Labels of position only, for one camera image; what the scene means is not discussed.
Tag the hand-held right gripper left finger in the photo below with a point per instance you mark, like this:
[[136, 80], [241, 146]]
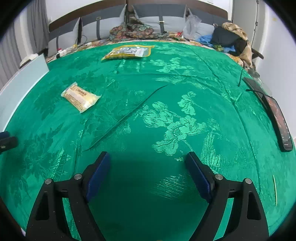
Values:
[[98, 177]]

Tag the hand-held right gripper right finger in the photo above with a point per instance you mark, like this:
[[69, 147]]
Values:
[[200, 177]]

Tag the beige biscuit packet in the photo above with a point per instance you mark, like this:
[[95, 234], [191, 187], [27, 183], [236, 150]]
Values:
[[79, 97]]

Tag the yellow snack packet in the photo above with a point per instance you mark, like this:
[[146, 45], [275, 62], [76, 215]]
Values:
[[127, 52]]

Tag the green floral blanket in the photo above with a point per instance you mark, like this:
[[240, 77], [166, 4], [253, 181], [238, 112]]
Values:
[[148, 104]]

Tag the white bottle red cap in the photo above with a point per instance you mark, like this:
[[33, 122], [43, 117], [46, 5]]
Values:
[[59, 53]]

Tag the grey curtain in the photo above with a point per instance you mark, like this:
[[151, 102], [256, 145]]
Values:
[[23, 34]]

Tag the grey banded pillow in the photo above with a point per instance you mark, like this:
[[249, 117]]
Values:
[[64, 39], [104, 25], [208, 25], [157, 18]]

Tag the yellow floral bed sheet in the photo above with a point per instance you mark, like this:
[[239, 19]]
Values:
[[92, 44]]

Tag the brown wooden headboard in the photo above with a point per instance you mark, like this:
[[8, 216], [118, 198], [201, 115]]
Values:
[[64, 20]]

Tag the blue cloth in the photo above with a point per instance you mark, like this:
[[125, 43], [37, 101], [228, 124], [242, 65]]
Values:
[[204, 39]]

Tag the small colourful packets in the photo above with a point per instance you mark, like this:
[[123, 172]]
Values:
[[178, 36]]

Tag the black bag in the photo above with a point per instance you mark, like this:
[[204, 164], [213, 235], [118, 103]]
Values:
[[226, 37]]

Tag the dark floral cloth bundle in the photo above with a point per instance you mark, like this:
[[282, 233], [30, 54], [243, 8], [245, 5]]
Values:
[[136, 31]]

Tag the clear plastic bag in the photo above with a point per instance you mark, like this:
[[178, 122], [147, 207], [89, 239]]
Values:
[[190, 25]]

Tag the white door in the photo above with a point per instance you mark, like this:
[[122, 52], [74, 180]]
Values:
[[242, 20]]

